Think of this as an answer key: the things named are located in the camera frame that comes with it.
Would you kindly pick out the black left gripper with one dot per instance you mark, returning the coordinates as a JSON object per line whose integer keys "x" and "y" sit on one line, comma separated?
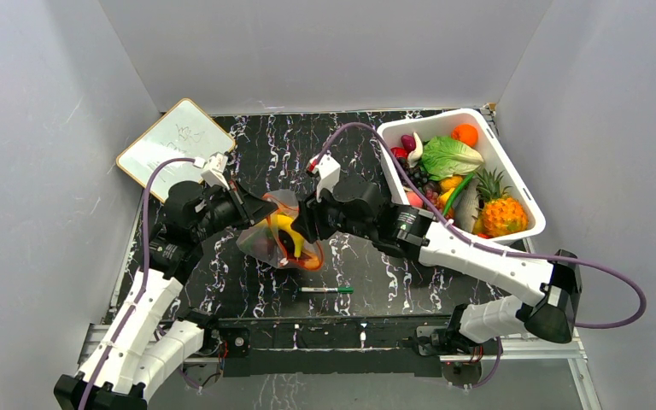
{"x": 250, "y": 209}

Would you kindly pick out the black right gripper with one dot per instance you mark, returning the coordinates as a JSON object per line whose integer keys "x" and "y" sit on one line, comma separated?
{"x": 317, "y": 212}

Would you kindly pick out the yellow banana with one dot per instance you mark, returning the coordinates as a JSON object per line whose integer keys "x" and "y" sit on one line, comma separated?
{"x": 284, "y": 223}

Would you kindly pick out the clear zip bag orange zipper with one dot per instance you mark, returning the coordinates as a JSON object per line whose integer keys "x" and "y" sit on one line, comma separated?
{"x": 273, "y": 240}

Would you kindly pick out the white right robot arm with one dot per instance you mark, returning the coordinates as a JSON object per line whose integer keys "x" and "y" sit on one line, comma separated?
{"x": 541, "y": 297}

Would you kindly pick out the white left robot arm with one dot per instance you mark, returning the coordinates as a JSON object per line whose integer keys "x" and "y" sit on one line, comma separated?
{"x": 125, "y": 369}

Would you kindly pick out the green capped marker pen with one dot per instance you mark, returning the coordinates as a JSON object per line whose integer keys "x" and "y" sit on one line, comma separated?
{"x": 327, "y": 290}

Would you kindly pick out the red apple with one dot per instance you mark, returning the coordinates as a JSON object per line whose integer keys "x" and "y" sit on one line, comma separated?
{"x": 399, "y": 153}

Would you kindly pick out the dark grape bunch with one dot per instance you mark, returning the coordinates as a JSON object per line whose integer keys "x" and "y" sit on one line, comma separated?
{"x": 420, "y": 177}

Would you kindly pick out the white garlic wedge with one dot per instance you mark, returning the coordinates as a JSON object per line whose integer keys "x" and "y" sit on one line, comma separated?
{"x": 415, "y": 155}

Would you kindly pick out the purple onion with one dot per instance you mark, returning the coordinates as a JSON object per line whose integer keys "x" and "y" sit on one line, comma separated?
{"x": 408, "y": 142}

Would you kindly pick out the green lettuce leaf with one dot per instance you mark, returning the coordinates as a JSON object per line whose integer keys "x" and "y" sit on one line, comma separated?
{"x": 444, "y": 157}

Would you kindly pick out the grey fish toy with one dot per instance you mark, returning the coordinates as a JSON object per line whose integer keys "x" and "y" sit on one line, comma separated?
{"x": 466, "y": 207}

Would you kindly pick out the white plastic bin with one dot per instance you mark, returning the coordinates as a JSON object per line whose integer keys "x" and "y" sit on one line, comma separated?
{"x": 488, "y": 146}

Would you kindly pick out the green chili pepper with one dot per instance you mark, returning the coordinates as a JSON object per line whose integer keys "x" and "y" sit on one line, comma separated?
{"x": 455, "y": 193}

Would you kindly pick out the orange fruit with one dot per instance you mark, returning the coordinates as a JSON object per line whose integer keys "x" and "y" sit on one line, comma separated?
{"x": 465, "y": 133}

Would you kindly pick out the pineapple toy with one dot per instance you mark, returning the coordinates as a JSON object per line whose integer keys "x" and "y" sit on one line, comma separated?
{"x": 501, "y": 213}

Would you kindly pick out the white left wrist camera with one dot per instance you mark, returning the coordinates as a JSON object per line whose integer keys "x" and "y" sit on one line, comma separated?
{"x": 213, "y": 171}

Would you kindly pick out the small whiteboard yellow frame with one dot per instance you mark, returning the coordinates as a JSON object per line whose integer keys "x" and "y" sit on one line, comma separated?
{"x": 174, "y": 149}

